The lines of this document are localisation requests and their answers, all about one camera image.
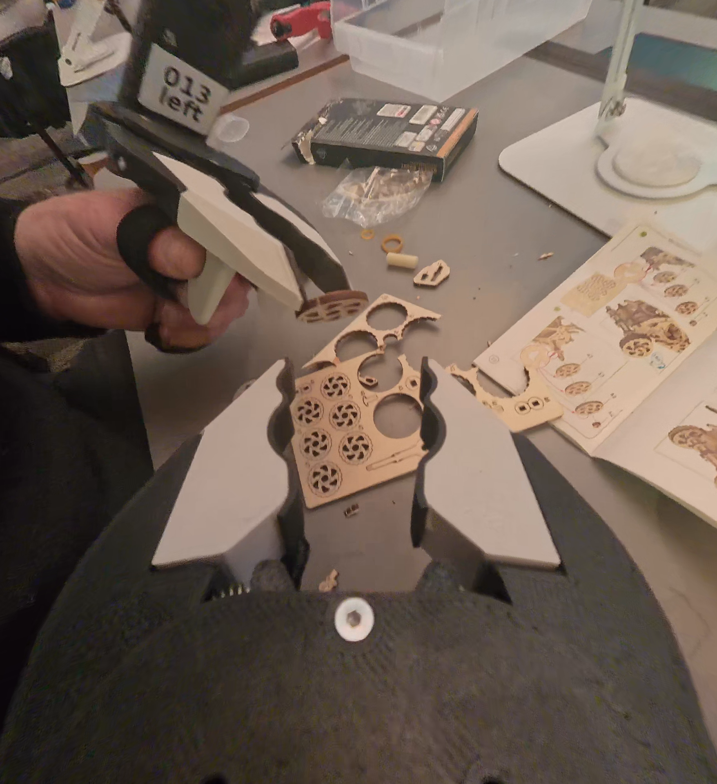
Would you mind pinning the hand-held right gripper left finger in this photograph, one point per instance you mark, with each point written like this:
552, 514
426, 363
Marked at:
224, 496

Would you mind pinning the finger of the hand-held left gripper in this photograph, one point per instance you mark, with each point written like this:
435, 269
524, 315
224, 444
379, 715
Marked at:
230, 245
291, 217

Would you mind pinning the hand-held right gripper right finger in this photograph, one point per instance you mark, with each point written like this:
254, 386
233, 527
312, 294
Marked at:
487, 496

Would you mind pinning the wooden wheel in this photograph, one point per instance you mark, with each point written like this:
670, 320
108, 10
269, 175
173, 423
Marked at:
334, 307

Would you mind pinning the person's left hand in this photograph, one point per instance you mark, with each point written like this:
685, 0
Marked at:
70, 251

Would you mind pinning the clear plastic cup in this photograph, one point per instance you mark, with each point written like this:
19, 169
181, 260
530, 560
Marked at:
230, 130

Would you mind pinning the clear plastic bag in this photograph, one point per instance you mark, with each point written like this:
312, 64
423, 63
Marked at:
377, 196

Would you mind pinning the black cardboard box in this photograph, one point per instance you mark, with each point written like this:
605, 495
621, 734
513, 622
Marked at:
364, 135

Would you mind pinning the white wax stick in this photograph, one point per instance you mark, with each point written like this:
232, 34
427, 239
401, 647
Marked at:
401, 260

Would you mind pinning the instruction booklet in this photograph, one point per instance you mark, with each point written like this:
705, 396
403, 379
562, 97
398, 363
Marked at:
579, 392

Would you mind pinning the small wooden plate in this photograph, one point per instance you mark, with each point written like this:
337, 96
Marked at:
423, 279

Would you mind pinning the red plastic tool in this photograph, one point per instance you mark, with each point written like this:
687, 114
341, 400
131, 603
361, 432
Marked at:
300, 21

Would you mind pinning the person's black clothing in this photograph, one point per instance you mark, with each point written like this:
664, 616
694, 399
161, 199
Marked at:
40, 490

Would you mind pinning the clear plastic drawer cabinet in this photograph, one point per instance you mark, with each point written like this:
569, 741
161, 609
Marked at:
444, 49

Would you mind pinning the white book stand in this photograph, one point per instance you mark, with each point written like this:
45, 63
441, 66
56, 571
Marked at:
554, 159

